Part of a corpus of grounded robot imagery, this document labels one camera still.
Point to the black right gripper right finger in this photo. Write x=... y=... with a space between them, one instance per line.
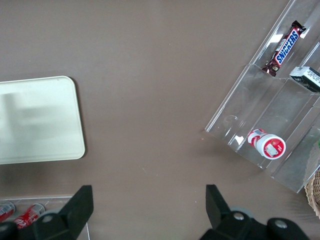
x=220 y=217

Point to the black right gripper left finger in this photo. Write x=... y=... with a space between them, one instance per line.
x=72 y=215

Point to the small pale wicker basket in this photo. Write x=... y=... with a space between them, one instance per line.
x=313 y=197

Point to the cream plastic tray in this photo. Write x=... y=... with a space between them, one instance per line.
x=40 y=120

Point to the clear acrylic bottle rack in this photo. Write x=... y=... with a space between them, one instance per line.
x=50 y=200

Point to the red cola bottle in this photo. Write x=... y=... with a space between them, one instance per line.
x=6 y=211
x=28 y=216

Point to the red white yogurt bottle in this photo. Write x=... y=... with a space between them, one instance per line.
x=268 y=145

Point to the clear acrylic stepped display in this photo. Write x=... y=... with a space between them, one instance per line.
x=265 y=107

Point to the black white snack box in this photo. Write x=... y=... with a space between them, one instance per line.
x=307 y=77

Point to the Snickers chocolate bar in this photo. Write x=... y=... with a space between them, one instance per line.
x=286 y=46

